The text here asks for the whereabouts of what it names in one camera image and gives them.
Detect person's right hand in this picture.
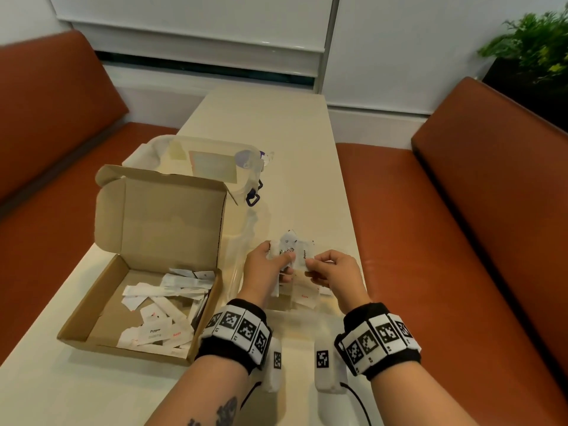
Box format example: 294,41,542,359
305,249,373,315

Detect person's left hand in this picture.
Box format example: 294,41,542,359
237,240,297,306

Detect clear compartment tray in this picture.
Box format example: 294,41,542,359
233,241,367,318

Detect sorted sachets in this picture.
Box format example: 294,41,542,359
292,281,320,309

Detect brown cardboard box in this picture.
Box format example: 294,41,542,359
56,163,239,368

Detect pile of white sachets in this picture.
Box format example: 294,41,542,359
116,268,216,358

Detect person's right forearm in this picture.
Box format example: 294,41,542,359
369,361,478,426

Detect person's left forearm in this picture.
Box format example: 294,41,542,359
144,354,249,426

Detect clear lidded plastic container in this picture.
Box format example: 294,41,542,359
122,135,276,244

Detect orange leather bench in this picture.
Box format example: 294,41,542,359
0,30,178,367
335,76,568,426

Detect black planter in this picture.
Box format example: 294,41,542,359
481,57,568,131

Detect white roller blind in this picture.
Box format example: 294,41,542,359
47,0,336,78

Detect green leafy plant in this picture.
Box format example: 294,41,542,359
477,4,568,83

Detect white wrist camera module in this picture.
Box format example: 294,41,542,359
314,337,349,394
262,337,283,393

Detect black cable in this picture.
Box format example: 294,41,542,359
339,382,373,426
239,380,263,411

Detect grey window frame post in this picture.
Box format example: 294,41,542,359
314,0,341,95

